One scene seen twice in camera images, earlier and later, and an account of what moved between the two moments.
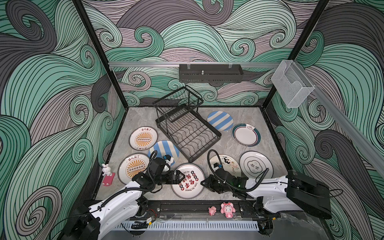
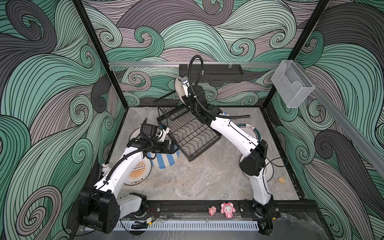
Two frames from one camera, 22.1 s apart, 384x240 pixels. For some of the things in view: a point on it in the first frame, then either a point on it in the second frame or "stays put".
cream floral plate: [229, 164] to [179, 88]
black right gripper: [208, 180] to [188, 99]
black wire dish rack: [178, 116] stays put
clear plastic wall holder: [292, 84] stays put
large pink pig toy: [227, 208] stays put
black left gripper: [177, 180] to [171, 150]
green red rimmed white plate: [246, 135] stays put
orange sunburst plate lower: [131, 165] stays put
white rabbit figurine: [106, 170] stays put
